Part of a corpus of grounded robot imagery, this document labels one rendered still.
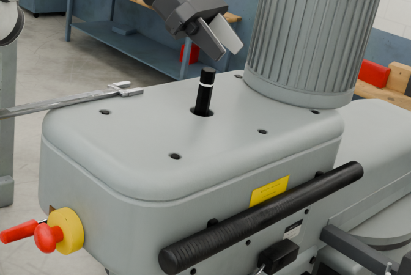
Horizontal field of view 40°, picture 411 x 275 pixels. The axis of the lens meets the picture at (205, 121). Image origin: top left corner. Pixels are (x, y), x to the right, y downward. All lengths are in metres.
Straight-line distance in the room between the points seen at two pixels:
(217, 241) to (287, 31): 0.37
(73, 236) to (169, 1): 0.34
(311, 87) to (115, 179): 0.40
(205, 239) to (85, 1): 7.74
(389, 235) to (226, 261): 0.55
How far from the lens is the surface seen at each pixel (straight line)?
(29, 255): 3.59
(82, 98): 0.83
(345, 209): 1.19
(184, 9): 0.78
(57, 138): 0.76
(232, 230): 0.75
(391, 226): 1.37
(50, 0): 8.32
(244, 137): 0.80
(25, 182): 4.27
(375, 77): 4.77
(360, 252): 1.11
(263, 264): 0.93
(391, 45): 5.32
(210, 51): 0.79
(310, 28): 0.91
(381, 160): 1.25
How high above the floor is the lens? 2.22
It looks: 23 degrees down
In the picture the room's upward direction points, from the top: 10 degrees clockwise
